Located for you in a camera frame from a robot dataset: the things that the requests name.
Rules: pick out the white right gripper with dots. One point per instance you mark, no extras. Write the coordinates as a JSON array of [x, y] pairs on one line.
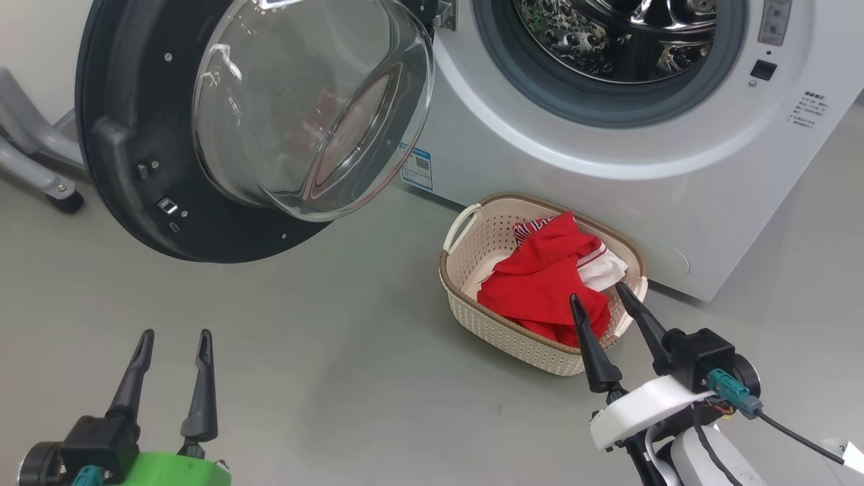
[[634, 408]]

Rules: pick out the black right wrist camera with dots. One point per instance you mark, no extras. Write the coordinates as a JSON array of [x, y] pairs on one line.
[[698, 358]]

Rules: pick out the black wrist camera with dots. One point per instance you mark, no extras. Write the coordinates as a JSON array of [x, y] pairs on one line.
[[698, 358], [98, 442]]

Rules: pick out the grey metal stand with caster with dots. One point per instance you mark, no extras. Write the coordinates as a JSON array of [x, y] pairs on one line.
[[27, 169]]

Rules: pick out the white front-load washing machine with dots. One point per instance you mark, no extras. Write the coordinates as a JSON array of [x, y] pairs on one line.
[[709, 202]]

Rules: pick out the red garment with label tag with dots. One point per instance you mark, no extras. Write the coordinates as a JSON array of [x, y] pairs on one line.
[[540, 283]]

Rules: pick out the grey warning sticker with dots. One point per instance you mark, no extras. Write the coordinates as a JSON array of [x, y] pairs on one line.
[[774, 20]]

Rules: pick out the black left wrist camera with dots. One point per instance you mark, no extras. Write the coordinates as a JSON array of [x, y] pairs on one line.
[[98, 442]]

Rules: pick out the washing machine glass door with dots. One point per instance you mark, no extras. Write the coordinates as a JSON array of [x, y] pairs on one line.
[[121, 169]]

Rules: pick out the cream perforated laundry basket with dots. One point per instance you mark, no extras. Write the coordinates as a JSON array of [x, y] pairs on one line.
[[486, 324]]

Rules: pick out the blue energy label sticker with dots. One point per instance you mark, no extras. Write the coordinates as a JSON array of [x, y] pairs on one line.
[[418, 167]]

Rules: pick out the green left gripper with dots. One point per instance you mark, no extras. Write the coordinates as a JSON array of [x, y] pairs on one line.
[[175, 472]]

